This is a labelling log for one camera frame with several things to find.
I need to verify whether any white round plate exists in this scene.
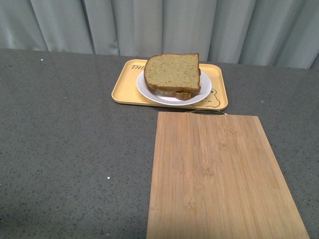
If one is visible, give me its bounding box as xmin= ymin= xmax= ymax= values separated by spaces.
xmin=137 ymin=71 xmax=212 ymax=107

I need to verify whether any bread slice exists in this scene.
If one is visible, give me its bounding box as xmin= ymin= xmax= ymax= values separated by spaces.
xmin=149 ymin=67 xmax=202 ymax=101
xmin=144 ymin=53 xmax=201 ymax=94

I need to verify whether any yellow bear tray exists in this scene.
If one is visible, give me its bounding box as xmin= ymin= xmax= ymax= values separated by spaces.
xmin=112 ymin=59 xmax=228 ymax=110

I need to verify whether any bamboo cutting board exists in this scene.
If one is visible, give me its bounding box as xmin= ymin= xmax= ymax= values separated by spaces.
xmin=147 ymin=112 xmax=309 ymax=239

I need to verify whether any grey curtain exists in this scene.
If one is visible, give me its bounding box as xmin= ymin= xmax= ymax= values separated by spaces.
xmin=0 ymin=0 xmax=319 ymax=69

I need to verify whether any metal cutting board handle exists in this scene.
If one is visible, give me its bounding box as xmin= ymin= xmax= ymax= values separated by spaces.
xmin=190 ymin=110 xmax=227 ymax=115

